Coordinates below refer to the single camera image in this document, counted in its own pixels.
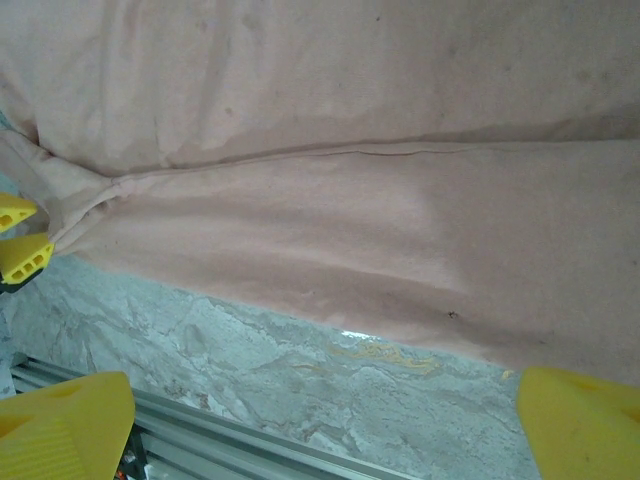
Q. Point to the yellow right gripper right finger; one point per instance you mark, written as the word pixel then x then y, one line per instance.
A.
pixel 585 430

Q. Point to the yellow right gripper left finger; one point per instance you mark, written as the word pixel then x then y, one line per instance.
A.
pixel 60 430

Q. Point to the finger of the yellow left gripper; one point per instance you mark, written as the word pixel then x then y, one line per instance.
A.
pixel 12 212
pixel 25 255

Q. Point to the pink printed t-shirt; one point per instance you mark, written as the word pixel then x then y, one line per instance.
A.
pixel 320 175

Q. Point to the aluminium mounting rail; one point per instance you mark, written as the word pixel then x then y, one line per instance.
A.
pixel 200 440

